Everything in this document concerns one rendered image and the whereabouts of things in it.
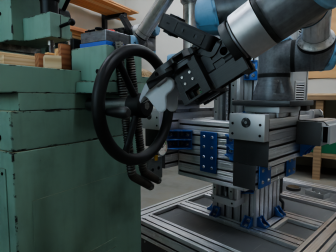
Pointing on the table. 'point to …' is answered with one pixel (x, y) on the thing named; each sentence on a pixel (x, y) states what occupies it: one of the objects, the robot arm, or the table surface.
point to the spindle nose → (49, 6)
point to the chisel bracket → (46, 29)
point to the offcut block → (52, 61)
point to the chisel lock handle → (68, 23)
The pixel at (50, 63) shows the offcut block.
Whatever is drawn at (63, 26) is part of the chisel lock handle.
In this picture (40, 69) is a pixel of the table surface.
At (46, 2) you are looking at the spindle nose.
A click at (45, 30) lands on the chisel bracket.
